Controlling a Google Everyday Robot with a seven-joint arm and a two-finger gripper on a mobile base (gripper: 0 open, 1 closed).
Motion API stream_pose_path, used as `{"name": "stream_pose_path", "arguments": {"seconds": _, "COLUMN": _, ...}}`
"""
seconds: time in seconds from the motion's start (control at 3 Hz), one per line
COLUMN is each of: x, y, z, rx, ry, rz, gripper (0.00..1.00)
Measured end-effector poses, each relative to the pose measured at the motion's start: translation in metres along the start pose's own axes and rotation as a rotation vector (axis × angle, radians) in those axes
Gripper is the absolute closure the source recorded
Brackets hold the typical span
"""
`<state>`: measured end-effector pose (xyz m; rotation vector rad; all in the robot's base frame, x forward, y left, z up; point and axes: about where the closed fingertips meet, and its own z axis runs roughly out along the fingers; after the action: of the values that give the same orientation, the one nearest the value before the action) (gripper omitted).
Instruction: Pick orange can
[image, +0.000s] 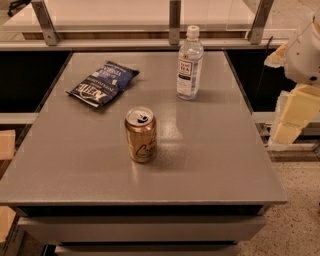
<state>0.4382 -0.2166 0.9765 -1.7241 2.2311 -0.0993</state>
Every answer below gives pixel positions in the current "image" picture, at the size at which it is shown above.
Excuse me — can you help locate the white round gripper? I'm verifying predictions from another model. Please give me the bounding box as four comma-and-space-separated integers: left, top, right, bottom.
264, 8, 320, 147

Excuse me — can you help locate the orange soda can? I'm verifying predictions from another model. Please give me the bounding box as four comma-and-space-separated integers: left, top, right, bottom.
125, 106, 157, 163

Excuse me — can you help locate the clear plastic tea bottle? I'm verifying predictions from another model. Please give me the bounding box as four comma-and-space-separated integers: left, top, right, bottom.
177, 25, 204, 100

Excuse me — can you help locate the blue chip bag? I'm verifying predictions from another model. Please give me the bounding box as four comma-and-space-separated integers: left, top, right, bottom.
67, 61, 139, 107

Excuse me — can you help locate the grey drawer cabinet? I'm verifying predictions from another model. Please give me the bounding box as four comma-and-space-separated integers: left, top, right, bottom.
17, 206, 266, 256

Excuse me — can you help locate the black office chair base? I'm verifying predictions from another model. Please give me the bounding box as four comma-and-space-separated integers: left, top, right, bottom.
7, 0, 32, 17

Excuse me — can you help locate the black cable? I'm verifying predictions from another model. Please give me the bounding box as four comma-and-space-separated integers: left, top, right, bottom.
253, 35, 274, 111

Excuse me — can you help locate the right metal bracket post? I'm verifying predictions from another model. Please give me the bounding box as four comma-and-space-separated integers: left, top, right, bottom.
248, 0, 274, 45

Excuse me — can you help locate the metal bracket post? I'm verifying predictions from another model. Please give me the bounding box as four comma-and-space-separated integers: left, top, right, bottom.
31, 0, 60, 46
248, 0, 274, 45
169, 0, 181, 45

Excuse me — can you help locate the middle metal bracket post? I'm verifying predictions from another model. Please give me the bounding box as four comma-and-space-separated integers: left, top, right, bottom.
169, 0, 181, 45

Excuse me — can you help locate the left metal bracket post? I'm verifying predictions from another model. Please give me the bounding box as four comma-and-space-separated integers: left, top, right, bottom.
31, 0, 60, 46

